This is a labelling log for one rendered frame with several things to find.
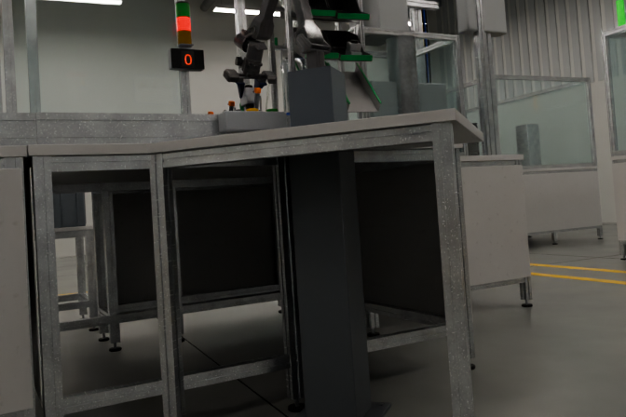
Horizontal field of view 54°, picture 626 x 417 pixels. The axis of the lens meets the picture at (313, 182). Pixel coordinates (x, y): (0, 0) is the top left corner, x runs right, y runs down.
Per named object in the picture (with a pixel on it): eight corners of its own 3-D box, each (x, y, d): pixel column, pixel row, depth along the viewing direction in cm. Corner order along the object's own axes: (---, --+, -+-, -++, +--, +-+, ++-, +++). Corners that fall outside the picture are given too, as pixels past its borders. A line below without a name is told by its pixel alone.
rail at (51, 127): (318, 143, 214) (316, 113, 214) (37, 147, 171) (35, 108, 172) (310, 145, 219) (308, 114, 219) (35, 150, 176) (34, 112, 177)
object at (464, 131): (455, 119, 147) (455, 107, 147) (140, 154, 179) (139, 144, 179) (483, 141, 212) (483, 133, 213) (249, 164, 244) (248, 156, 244)
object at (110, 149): (463, 147, 234) (462, 140, 234) (28, 155, 163) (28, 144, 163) (295, 175, 358) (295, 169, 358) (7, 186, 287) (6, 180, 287)
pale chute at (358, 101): (378, 112, 235) (381, 102, 232) (346, 113, 231) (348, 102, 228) (355, 72, 255) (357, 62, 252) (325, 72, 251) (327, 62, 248)
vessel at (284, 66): (315, 112, 319) (309, 39, 320) (290, 111, 312) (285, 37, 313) (302, 115, 331) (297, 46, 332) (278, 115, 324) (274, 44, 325)
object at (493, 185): (536, 305, 348) (523, 154, 351) (372, 337, 295) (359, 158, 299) (454, 294, 408) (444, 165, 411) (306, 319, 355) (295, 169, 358)
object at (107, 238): (456, 294, 406) (446, 164, 409) (109, 352, 301) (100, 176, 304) (420, 289, 439) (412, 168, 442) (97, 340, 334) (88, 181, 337)
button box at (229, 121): (287, 129, 201) (286, 111, 201) (226, 129, 191) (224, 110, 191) (278, 132, 207) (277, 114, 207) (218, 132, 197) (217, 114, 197)
